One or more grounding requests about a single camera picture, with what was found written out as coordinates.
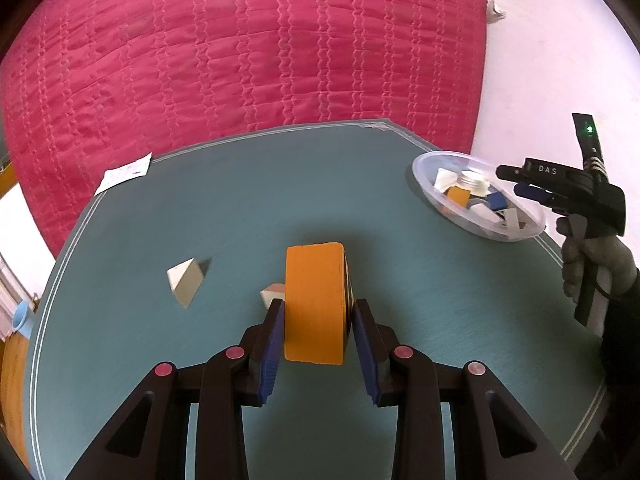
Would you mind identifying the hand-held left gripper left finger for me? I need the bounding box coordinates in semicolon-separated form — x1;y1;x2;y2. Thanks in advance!
65;300;286;480

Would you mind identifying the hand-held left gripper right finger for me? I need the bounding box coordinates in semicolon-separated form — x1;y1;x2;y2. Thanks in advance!
352;299;576;480

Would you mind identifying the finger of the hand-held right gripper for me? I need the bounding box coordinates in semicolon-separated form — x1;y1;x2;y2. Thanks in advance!
496;159;576;186
514;183;556;206

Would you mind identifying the large orange triangular block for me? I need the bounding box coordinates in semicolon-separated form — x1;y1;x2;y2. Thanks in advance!
284;241;353;366

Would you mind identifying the white wooden block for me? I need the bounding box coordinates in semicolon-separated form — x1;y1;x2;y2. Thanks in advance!
434;167;463;193

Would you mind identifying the clear plastic bowl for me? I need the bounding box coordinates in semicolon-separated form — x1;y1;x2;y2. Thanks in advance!
411;150;546;243

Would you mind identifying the person's right forearm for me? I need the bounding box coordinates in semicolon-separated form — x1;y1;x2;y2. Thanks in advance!
597;267;640;411

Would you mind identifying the person's right hand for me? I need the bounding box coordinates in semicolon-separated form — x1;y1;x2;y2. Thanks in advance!
560;232;638;306

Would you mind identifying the small white cube block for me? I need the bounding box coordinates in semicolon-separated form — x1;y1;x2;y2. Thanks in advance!
260;283;287;311

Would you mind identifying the white triangular block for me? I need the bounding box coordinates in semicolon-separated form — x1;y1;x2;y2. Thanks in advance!
166;258;208;309

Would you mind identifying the white paper slip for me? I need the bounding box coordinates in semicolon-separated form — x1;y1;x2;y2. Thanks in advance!
95;152;153;195

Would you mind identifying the light blue cup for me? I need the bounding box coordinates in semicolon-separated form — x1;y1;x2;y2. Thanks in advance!
11;301;36;336

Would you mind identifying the yellow wooden furniture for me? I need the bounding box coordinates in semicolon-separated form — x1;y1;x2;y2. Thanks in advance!
0;162;32;471

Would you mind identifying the red quilted blanket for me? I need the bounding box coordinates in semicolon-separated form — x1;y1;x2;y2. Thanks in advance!
0;0;488;261

